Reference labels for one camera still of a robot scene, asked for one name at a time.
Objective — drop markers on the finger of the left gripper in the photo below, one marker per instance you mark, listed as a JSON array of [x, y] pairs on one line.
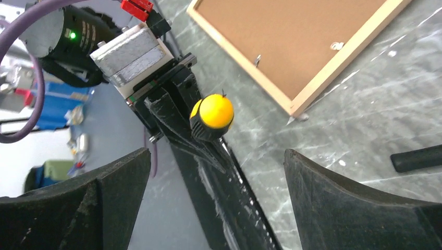
[[172, 113]]

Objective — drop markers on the black handle hammer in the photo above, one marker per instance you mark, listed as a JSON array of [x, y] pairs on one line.
[[417, 160]]

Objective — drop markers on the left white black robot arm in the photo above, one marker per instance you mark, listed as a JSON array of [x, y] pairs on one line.
[[85, 48]]

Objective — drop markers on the wooden picture frame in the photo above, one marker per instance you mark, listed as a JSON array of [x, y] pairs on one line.
[[294, 49]]

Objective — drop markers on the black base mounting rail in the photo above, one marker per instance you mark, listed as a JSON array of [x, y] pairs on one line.
[[226, 207]]

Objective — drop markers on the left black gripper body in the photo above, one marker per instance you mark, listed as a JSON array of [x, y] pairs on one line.
[[175, 75]]

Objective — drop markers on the yellow black screwdriver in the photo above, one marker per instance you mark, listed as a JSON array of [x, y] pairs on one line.
[[211, 117]]

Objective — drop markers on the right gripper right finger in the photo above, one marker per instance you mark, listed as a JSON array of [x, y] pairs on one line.
[[335, 212]]

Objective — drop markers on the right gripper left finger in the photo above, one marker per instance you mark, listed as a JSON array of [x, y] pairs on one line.
[[95, 210]]

